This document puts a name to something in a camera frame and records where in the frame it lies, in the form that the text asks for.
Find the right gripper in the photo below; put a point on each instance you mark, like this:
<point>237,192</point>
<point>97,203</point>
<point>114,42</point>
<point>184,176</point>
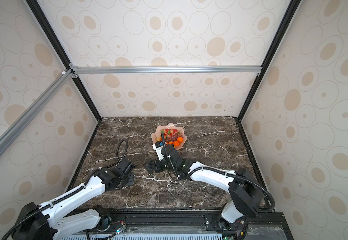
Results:
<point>156,166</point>

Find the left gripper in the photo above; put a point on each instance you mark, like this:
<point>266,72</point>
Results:
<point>131,182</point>

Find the red grape bunch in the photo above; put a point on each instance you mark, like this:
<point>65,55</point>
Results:
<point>173,137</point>

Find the pink wavy fruit bowl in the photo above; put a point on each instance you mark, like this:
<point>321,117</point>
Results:
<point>170,126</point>

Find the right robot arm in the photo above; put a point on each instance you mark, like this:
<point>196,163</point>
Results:
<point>248,197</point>

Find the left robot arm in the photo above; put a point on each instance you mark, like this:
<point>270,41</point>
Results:
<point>51,220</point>

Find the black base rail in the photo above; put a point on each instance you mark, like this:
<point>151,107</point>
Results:
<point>166,224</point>

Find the horizontal aluminium frame bar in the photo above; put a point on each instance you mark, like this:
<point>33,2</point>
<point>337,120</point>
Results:
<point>166,70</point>

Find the right black frame post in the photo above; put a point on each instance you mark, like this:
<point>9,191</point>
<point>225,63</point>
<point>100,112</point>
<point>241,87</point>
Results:
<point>284,24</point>

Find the black frame post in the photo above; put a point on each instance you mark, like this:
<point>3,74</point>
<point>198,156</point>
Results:
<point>41,18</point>
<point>284,24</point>

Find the diagonal aluminium frame bar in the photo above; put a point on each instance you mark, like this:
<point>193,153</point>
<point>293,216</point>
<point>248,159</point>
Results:
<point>8,137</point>

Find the left black frame post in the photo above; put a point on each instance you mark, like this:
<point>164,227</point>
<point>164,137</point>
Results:
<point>41,18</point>

